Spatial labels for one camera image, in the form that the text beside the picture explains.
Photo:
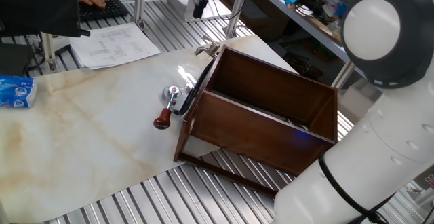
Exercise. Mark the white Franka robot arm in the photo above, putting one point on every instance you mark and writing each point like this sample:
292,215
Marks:
390,132

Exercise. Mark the grey crank with red knob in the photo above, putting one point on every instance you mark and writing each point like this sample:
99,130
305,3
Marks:
171,95

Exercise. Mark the black keyboard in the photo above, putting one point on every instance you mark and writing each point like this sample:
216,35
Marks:
101,12

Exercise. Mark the printed paper sheets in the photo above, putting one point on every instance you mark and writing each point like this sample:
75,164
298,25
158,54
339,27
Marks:
112,45

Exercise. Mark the grey metal shelf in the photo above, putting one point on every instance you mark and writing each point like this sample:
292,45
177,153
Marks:
305,17

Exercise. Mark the brown wooden cabinet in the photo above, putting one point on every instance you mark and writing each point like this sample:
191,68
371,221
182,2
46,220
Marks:
264,135

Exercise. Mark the black monitor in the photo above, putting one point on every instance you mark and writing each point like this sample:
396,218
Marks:
37,6

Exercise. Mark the marble pattern mat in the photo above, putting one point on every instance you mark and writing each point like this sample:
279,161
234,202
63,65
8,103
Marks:
84,132

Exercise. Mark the black box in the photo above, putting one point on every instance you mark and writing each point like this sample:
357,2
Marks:
13,59

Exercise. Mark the blue tissue pack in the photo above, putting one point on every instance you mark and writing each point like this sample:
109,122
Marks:
17,91

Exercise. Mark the aluminium frame post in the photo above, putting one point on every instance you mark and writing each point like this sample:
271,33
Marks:
139,0
237,10
49,51

